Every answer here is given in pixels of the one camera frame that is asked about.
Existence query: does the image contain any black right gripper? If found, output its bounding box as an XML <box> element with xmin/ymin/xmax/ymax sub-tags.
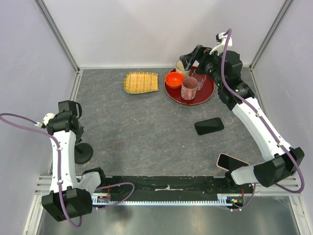
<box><xmin>180</xmin><ymin>44</ymin><xmax>225</xmax><ymax>87</ymax></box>

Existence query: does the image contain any black round-base phone stand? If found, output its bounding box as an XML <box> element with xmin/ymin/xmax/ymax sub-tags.
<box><xmin>74</xmin><ymin>142</ymin><xmax>93</xmax><ymax>165</ymax></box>

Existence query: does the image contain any black smartphone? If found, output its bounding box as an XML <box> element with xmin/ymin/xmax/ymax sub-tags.
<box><xmin>194</xmin><ymin>117</ymin><xmax>224</xmax><ymax>136</ymax></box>

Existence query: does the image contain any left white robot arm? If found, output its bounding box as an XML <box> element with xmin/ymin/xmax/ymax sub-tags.
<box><xmin>42</xmin><ymin>100</ymin><xmax>108</xmax><ymax>222</ymax></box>

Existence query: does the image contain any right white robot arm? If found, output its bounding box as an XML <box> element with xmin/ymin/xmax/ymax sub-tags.
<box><xmin>179</xmin><ymin>45</ymin><xmax>305</xmax><ymax>193</ymax></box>

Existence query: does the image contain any clear drinking glass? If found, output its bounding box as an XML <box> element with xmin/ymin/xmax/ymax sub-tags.
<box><xmin>192</xmin><ymin>71</ymin><xmax>206</xmax><ymax>91</ymax></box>

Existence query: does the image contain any pink patterned mug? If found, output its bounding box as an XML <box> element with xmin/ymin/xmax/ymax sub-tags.
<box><xmin>180</xmin><ymin>76</ymin><xmax>198</xmax><ymax>100</ymax></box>

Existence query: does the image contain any orange bowl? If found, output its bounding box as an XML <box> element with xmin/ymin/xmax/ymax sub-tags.
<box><xmin>165</xmin><ymin>72</ymin><xmax>184</xmax><ymax>89</ymax></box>

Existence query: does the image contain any yellow woven bamboo mat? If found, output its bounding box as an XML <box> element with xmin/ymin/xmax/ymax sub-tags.
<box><xmin>123</xmin><ymin>71</ymin><xmax>158</xmax><ymax>94</ymax></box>

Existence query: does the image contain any pink-cased smartphone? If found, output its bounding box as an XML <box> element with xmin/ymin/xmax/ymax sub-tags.
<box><xmin>216</xmin><ymin>153</ymin><xmax>249</xmax><ymax>171</ymax></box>

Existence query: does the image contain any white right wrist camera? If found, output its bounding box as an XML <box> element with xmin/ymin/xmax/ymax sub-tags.
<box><xmin>209</xmin><ymin>31</ymin><xmax>229</xmax><ymax>55</ymax></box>

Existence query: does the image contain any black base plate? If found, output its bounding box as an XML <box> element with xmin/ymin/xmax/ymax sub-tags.
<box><xmin>100</xmin><ymin>176</ymin><xmax>253</xmax><ymax>202</ymax></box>

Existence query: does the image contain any slotted cable duct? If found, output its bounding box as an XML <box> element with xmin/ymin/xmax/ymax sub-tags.
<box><xmin>91</xmin><ymin>194</ymin><xmax>244</xmax><ymax>207</ymax></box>

